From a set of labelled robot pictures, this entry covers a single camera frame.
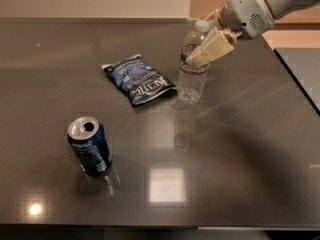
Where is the blue chip bag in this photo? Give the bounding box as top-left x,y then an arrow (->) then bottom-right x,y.
102,54 -> 177,106

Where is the blue soda can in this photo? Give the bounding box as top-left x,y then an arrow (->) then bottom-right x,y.
68,116 -> 112,175

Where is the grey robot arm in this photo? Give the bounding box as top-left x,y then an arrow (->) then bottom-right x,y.
186,0 -> 320,68

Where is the clear plastic water bottle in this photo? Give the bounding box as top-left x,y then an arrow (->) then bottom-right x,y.
178,20 -> 209,104

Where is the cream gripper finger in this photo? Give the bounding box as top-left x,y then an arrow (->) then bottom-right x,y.
205,9 -> 221,26
186,27 -> 242,68

